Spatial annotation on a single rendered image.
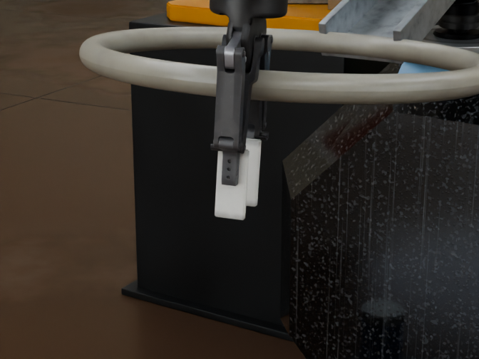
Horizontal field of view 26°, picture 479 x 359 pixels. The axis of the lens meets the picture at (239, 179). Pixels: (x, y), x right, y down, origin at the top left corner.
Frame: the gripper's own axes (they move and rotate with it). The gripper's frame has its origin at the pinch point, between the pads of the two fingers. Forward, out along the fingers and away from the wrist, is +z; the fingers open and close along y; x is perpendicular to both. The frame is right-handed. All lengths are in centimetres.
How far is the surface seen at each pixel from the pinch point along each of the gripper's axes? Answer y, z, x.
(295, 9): 149, -4, 24
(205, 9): 147, -3, 45
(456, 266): 72, 29, -21
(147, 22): 146, 1, 60
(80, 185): 235, 71, 113
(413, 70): 79, -2, -10
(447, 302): 73, 36, -21
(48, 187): 230, 72, 123
